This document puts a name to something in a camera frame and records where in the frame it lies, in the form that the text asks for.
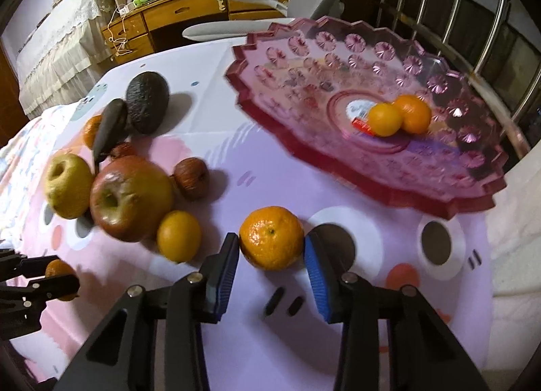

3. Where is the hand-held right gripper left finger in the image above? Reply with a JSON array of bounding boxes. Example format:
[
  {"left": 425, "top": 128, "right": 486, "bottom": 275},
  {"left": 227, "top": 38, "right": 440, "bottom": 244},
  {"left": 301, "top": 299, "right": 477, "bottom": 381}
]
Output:
[{"left": 53, "top": 233, "right": 240, "bottom": 391}]

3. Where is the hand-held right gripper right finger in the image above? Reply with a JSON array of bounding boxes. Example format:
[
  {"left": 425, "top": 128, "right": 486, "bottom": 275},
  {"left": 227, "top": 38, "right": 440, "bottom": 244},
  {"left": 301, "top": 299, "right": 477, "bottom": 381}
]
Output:
[{"left": 304, "top": 231, "right": 485, "bottom": 391}]

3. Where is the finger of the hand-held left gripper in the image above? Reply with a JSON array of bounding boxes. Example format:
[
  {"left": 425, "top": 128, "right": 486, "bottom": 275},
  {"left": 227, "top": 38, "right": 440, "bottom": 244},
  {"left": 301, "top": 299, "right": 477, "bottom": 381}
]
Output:
[
  {"left": 0, "top": 247, "right": 60, "bottom": 279},
  {"left": 0, "top": 275, "right": 81, "bottom": 339}
]

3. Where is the small orange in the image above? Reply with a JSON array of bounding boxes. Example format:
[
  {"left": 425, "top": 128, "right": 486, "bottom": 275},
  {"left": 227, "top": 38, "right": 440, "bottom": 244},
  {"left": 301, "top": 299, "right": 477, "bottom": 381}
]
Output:
[
  {"left": 45, "top": 259, "right": 79, "bottom": 302},
  {"left": 81, "top": 114, "right": 104, "bottom": 150},
  {"left": 393, "top": 94, "right": 432, "bottom": 135}
]

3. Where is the large orange mandarin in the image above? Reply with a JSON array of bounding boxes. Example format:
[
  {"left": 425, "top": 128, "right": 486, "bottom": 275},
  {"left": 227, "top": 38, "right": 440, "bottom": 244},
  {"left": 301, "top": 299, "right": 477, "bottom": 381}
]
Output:
[{"left": 239, "top": 206, "right": 305, "bottom": 271}]

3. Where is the yellow orange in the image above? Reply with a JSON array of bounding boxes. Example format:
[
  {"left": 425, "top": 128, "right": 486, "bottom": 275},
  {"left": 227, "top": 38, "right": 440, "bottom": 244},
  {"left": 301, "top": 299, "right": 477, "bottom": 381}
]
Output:
[
  {"left": 368, "top": 102, "right": 403, "bottom": 137},
  {"left": 157, "top": 210, "right": 202, "bottom": 264}
]

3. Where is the yellow apple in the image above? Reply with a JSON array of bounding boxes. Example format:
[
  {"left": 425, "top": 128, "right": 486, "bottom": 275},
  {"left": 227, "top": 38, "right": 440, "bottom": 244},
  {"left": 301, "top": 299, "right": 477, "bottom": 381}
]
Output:
[{"left": 44, "top": 153, "right": 94, "bottom": 220}]

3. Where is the wrinkled brown fruit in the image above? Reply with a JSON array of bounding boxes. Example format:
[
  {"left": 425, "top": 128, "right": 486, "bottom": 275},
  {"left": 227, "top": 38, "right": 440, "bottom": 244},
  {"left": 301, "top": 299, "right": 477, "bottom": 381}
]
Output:
[{"left": 173, "top": 157, "right": 211, "bottom": 200}]

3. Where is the red apple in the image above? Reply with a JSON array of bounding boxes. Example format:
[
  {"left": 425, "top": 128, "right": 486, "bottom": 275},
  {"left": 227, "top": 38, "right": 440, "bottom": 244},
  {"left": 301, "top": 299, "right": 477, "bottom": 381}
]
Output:
[{"left": 90, "top": 155, "right": 175, "bottom": 242}]

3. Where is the large dark avocado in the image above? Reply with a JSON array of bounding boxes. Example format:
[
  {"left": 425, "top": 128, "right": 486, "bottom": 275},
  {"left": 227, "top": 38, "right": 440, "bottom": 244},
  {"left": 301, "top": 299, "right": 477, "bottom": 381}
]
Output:
[{"left": 126, "top": 71, "right": 170, "bottom": 135}]

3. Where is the pink glass fruit tray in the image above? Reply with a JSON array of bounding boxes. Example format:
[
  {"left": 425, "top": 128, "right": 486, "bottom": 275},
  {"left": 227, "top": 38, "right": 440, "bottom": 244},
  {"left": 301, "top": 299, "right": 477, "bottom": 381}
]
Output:
[{"left": 224, "top": 16, "right": 510, "bottom": 220}]

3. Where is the printed blanket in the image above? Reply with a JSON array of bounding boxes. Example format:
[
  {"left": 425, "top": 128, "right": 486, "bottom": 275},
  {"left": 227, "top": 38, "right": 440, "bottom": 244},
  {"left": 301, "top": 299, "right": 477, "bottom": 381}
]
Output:
[{"left": 0, "top": 38, "right": 541, "bottom": 391}]

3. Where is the small wrinkled red fruit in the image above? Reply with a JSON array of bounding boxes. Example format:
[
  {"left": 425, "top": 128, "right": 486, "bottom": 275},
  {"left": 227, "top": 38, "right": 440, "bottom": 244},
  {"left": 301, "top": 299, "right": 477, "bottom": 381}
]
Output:
[{"left": 109, "top": 142, "right": 138, "bottom": 160}]

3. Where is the small dark avocado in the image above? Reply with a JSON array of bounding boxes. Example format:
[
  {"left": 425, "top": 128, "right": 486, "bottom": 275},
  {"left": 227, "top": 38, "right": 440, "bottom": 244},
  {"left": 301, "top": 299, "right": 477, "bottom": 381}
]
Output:
[{"left": 92, "top": 99, "right": 130, "bottom": 164}]

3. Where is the wooden door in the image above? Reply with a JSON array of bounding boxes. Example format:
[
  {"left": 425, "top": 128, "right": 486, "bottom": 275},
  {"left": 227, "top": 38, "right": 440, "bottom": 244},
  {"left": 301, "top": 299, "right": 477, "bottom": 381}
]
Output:
[{"left": 0, "top": 36, "right": 26, "bottom": 136}]

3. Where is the white quilted cloth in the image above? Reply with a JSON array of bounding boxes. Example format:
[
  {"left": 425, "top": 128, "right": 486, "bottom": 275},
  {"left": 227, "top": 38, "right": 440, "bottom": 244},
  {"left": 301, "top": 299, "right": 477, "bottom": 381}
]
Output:
[{"left": 482, "top": 154, "right": 541, "bottom": 375}]

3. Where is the white lace cloth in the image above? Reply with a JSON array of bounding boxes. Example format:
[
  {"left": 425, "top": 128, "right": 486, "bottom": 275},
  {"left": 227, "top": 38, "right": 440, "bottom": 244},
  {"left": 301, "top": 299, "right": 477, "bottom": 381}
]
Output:
[{"left": 17, "top": 0, "right": 115, "bottom": 119}]

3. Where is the metal bed headboard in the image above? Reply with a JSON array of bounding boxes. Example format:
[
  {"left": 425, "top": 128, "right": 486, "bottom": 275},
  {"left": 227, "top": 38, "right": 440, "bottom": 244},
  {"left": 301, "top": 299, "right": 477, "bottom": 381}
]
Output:
[{"left": 368, "top": 0, "right": 541, "bottom": 155}]

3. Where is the wooden desk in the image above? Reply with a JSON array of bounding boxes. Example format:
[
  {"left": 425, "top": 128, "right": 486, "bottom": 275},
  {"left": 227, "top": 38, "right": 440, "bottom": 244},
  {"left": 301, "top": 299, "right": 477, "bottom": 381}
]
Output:
[{"left": 101, "top": 0, "right": 290, "bottom": 64}]

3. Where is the white cable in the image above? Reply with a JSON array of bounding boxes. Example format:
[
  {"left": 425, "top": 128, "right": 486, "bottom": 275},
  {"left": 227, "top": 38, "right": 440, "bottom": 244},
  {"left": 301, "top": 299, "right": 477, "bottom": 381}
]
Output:
[{"left": 102, "top": 6, "right": 132, "bottom": 64}]

